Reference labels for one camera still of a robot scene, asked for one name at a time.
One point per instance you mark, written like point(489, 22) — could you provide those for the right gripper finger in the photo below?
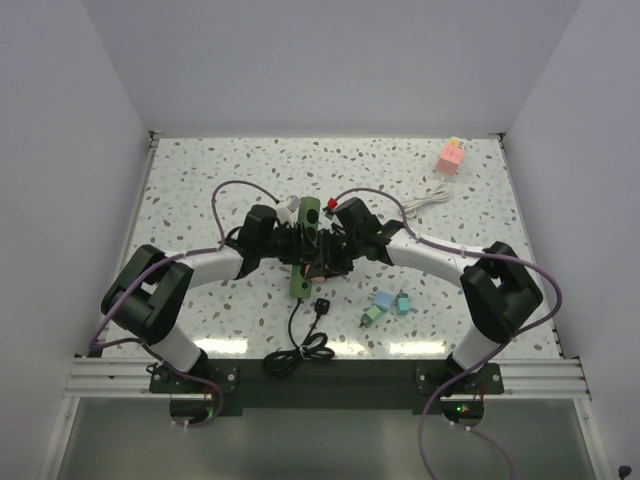
point(337, 259)
point(321, 261)

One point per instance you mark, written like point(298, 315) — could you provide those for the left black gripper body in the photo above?
point(270, 247)

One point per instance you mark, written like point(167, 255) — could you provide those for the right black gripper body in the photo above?
point(356, 240)

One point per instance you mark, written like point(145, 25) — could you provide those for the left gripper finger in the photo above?
point(294, 255)
point(293, 236)

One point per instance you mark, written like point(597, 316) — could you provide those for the blue plug cube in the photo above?
point(383, 301)

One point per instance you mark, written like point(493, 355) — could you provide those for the green plug cube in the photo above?
point(370, 316)

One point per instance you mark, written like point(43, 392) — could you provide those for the teal plug cube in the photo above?
point(402, 304)

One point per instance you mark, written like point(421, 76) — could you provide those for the green power strip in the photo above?
point(307, 226)

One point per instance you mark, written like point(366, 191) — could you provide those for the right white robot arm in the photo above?
point(499, 292)

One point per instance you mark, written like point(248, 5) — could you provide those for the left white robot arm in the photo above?
point(147, 296)

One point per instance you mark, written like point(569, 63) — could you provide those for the pink cube charger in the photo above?
point(451, 156)

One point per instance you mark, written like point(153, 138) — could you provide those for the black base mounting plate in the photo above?
point(336, 385)

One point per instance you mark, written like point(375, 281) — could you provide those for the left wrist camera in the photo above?
point(287, 207)

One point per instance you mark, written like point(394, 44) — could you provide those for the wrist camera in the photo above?
point(287, 207)
point(329, 209)

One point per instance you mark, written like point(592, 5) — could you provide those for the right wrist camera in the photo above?
point(329, 209)

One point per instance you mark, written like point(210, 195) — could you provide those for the aluminium frame rail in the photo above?
point(97, 377)

